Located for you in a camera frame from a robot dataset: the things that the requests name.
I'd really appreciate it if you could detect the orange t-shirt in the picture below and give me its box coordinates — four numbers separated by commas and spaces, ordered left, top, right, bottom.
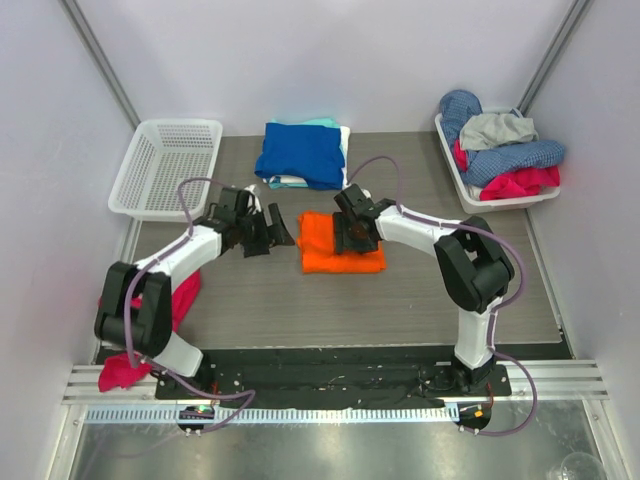
296, 211, 387, 274

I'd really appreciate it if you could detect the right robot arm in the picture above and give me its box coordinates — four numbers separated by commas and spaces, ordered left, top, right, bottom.
332, 184, 515, 395

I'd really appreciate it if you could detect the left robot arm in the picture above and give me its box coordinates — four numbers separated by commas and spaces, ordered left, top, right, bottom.
94, 185, 294, 399

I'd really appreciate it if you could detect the folded blue t-shirt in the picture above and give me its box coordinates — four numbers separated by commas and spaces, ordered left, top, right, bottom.
254, 122, 346, 192

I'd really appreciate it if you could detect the folded white t-shirt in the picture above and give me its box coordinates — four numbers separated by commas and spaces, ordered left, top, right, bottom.
263, 125, 352, 188

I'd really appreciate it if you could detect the folded teal t-shirt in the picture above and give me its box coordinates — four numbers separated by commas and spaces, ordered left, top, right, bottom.
264, 117, 341, 189

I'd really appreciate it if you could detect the white perforated plastic basket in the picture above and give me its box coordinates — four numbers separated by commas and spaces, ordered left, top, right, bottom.
108, 118, 223, 223

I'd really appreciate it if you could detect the white plastic bin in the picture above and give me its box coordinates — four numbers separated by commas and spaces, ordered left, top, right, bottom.
434, 113, 561, 215

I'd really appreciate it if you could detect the grey t-shirt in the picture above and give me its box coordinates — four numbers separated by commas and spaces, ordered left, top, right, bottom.
459, 113, 539, 151

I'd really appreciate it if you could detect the blue checkered shirt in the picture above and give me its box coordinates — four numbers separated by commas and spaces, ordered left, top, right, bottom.
439, 89, 565, 187

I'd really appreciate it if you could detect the pink t-shirt in bin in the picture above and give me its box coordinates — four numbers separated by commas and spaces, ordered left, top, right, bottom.
453, 144, 560, 201

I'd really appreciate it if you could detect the pink cloth on table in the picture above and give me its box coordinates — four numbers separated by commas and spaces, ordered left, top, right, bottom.
97, 270, 201, 393

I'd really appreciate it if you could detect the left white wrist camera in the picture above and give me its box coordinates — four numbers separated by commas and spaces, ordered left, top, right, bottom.
245, 184, 263, 213

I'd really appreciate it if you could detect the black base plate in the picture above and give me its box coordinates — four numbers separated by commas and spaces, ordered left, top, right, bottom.
154, 344, 512, 412

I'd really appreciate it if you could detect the white slotted cable duct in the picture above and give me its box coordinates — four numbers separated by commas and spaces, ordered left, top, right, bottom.
85, 404, 459, 425

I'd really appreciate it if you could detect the aluminium rail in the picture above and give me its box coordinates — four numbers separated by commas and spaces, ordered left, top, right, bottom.
62, 360, 609, 405

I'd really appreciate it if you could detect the right corner metal post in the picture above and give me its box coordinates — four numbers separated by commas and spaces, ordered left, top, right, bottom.
517, 0, 594, 114

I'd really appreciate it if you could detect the corner metal post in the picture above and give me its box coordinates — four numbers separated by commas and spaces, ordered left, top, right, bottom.
59, 0, 140, 129
517, 0, 594, 114

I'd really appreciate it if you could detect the left corner metal post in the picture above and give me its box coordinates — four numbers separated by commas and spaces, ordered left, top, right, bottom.
59, 0, 140, 129

